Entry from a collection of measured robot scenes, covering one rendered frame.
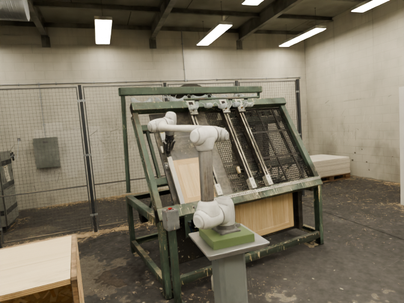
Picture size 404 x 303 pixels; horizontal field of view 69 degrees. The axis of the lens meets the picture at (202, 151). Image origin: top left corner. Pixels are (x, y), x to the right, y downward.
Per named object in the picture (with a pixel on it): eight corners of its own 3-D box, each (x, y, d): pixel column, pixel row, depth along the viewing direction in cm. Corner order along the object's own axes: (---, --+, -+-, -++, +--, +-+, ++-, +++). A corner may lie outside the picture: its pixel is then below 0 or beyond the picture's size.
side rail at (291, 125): (309, 179, 386) (314, 176, 377) (276, 109, 426) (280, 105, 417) (313, 178, 390) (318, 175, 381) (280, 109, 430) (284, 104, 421)
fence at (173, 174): (179, 205, 296) (180, 204, 293) (156, 125, 331) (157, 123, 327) (183, 204, 298) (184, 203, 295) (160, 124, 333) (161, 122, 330)
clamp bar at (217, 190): (213, 198, 314) (223, 189, 295) (183, 106, 358) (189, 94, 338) (222, 196, 319) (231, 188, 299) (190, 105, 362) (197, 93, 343)
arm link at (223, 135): (215, 123, 236) (204, 124, 226) (233, 127, 224) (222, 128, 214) (213, 139, 239) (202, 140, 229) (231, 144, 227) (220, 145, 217)
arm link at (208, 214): (225, 226, 223) (205, 235, 207) (209, 222, 234) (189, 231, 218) (220, 124, 217) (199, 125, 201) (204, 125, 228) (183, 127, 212)
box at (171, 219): (168, 232, 259) (166, 212, 257) (163, 228, 270) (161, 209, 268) (180, 229, 264) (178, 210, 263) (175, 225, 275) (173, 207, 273)
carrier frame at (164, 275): (166, 300, 285) (159, 217, 278) (130, 251, 407) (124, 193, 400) (324, 243, 386) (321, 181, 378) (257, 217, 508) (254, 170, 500)
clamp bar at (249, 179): (248, 190, 335) (259, 183, 315) (215, 104, 378) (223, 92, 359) (255, 189, 339) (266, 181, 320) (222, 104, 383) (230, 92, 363)
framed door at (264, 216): (236, 242, 350) (237, 243, 348) (233, 196, 345) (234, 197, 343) (293, 225, 391) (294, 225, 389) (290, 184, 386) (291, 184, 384)
